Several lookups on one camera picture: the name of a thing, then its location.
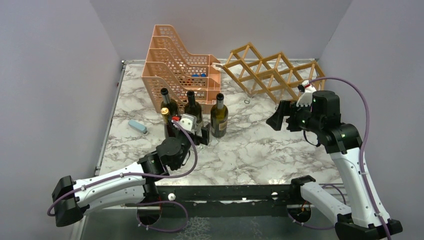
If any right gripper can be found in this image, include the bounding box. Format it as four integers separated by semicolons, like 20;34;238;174
266;99;323;134

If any green bottle silver cap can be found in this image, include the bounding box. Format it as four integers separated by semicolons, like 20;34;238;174
210;93;229;138

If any dark green wine bottle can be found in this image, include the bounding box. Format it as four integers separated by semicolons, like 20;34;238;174
184;90;204;134

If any red bottle gold cap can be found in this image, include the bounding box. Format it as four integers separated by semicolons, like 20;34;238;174
160;107;178;138

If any dark bottle brown label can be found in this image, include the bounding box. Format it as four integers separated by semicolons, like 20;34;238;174
160;87;180;116

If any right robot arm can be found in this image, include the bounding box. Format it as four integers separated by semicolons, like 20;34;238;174
266;90;403;240

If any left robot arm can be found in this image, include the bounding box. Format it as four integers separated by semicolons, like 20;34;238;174
47;114;211;227

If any wooden wine rack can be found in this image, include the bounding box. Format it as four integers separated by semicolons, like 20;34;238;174
221;42;325;104

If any light blue eraser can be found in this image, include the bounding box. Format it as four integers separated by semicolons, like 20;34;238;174
128;119;148;135

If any peach plastic file organizer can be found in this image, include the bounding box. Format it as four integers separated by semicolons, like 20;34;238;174
141;24;221;114

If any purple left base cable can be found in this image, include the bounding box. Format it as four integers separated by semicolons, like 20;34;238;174
134;200;190;233

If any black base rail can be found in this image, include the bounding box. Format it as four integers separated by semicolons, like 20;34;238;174
124;184;322;220

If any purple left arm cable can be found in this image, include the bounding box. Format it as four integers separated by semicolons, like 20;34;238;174
46;120;199;218

